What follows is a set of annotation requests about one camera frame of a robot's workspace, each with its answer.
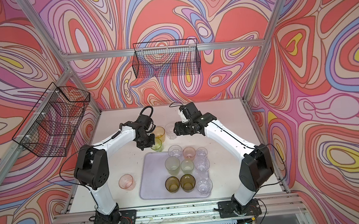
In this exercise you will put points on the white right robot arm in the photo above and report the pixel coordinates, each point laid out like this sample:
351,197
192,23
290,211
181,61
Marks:
256,165

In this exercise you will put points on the clear cup back row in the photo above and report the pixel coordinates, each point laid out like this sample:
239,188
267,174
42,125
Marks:
169,129

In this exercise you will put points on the amber yellow cup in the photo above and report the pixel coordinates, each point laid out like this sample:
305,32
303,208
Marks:
159,133

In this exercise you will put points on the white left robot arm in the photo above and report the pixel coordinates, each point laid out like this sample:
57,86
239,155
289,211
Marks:
92,168

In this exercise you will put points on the lavender tray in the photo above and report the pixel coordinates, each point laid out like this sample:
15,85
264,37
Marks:
154,176

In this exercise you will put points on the black wire basket left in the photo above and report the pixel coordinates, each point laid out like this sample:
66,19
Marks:
55,125

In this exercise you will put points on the pink cup back row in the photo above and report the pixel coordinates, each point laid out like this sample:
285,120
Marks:
189,153

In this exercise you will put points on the brown olive textured cup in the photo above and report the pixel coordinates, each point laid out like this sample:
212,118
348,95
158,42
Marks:
187,182

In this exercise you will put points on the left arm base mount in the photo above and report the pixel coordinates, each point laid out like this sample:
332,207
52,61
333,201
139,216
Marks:
116,217

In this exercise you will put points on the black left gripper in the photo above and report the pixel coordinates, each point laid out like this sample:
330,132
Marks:
152,142

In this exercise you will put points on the clear cup front row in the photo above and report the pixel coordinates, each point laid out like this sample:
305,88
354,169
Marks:
175,151

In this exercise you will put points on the black wire basket back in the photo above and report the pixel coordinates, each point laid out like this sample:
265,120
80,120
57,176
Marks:
166,58

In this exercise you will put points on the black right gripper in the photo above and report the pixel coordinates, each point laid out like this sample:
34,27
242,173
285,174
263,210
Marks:
178,127

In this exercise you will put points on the clear cup row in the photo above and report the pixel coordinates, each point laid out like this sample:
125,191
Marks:
169,129
175,151

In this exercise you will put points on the pale green textured cup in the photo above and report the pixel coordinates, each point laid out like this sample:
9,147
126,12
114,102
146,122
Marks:
187,166

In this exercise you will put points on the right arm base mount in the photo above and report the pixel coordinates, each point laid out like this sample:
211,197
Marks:
230,209

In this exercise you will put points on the pale yellow textured cup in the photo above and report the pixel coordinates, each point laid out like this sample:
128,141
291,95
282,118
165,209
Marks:
172,165

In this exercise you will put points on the large clear cup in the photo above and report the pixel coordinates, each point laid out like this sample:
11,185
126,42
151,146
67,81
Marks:
204,186

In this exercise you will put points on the black wire basket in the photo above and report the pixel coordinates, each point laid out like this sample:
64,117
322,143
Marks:
55,125
166,58

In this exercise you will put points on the small clear cup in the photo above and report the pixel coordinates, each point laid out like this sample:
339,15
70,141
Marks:
201,152

